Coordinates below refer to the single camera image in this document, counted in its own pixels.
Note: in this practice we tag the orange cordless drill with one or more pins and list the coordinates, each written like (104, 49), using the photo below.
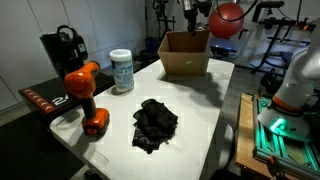
(81, 84)

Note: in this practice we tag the red exercise ball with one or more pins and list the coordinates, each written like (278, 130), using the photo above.
(226, 20)

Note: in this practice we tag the brown cardboard box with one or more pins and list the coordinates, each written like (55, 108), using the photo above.
(185, 53)

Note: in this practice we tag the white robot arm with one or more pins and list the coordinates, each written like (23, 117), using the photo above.
(285, 115)

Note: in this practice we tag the wooden base board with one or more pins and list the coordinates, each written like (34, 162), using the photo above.
(245, 141)

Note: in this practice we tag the black crumpled cloth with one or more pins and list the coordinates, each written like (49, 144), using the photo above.
(155, 124)

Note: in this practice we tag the white wipes canister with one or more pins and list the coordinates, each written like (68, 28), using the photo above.
(122, 68)

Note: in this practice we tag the black exercise machine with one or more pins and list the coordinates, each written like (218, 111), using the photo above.
(283, 28)

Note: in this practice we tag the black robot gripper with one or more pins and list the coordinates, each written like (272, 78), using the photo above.
(190, 11)

